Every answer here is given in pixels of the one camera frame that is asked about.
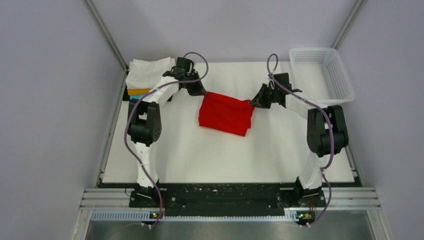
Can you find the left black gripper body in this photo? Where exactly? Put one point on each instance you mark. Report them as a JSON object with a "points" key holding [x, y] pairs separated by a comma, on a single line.
{"points": [[193, 88]]}

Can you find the right corner metal post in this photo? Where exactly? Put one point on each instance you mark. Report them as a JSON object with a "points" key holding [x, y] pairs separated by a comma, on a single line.
{"points": [[348, 23]]}

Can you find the black folded t shirt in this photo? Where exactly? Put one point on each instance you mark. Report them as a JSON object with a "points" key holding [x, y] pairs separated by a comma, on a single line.
{"points": [[125, 96]]}

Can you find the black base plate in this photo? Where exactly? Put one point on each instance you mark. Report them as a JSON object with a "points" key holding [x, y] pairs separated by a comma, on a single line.
{"points": [[225, 199]]}

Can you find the red t shirt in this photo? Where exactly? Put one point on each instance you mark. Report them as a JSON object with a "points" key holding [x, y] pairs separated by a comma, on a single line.
{"points": [[225, 114]]}

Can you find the white plastic basket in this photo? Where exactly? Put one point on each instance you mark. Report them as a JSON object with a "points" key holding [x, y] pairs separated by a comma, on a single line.
{"points": [[321, 74]]}

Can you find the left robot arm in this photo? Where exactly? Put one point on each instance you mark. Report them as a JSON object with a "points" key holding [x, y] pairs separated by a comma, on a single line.
{"points": [[144, 125]]}

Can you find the white folded t shirt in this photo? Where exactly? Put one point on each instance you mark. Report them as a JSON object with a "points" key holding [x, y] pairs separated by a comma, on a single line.
{"points": [[147, 74]]}

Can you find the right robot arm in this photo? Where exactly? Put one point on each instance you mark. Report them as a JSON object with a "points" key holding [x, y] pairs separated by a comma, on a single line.
{"points": [[326, 131]]}

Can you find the aluminium frame rail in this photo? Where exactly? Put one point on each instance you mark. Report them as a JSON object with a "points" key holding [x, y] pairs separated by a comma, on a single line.
{"points": [[113, 203]]}

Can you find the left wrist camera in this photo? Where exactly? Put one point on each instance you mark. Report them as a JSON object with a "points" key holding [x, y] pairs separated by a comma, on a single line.
{"points": [[184, 64]]}

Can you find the teal folded t shirt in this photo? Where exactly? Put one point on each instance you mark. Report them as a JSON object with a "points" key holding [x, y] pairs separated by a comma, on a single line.
{"points": [[138, 96]]}

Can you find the left corner metal post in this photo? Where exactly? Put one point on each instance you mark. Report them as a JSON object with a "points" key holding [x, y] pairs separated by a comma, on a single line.
{"points": [[92, 9]]}

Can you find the corner metal post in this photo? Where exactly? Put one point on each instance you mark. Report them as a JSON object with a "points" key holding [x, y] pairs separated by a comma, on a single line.
{"points": [[92, 9], [348, 23]]}

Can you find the yellow folded t shirt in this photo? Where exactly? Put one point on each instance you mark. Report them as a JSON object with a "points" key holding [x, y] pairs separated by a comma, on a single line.
{"points": [[136, 92]]}

